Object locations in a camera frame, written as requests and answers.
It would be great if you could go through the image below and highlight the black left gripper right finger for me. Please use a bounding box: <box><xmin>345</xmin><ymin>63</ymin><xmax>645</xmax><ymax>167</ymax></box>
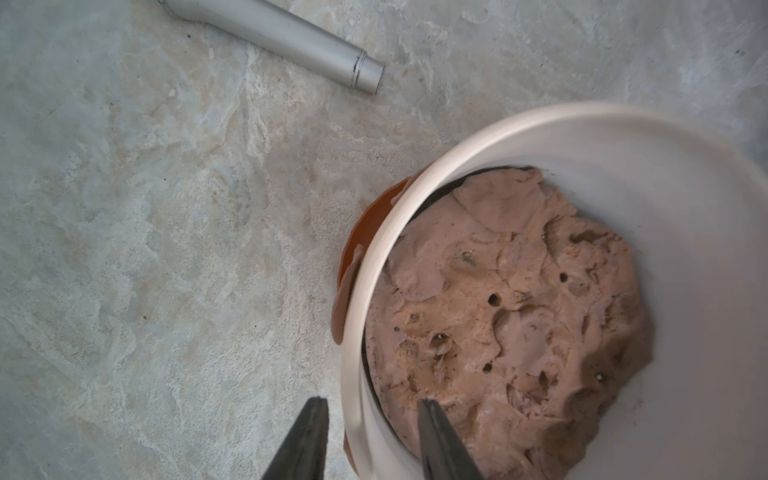
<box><xmin>418</xmin><ymin>399</ymin><xmax>483</xmax><ymax>480</ymax></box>

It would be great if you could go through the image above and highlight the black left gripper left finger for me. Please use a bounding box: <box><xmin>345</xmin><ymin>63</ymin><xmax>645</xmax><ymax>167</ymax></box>
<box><xmin>262</xmin><ymin>397</ymin><xmax>329</xmax><ymax>480</ymax></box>

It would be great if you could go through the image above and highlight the white ceramic pot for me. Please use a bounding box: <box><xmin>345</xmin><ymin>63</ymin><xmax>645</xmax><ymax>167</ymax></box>
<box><xmin>341</xmin><ymin>102</ymin><xmax>767</xmax><ymax>479</ymax></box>

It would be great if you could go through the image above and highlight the brown dried mud filling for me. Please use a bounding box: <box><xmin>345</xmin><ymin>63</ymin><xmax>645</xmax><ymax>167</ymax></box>
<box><xmin>365</xmin><ymin>168</ymin><xmax>653</xmax><ymax>479</ymax></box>

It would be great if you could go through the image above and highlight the orange saucer under pot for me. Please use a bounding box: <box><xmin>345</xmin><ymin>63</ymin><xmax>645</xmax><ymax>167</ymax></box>
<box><xmin>331</xmin><ymin>165</ymin><xmax>450</xmax><ymax>479</ymax></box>

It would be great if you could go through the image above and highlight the silver microphone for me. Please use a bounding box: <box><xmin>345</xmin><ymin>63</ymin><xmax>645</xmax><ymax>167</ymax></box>
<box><xmin>161</xmin><ymin>0</ymin><xmax>385</xmax><ymax>94</ymax></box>

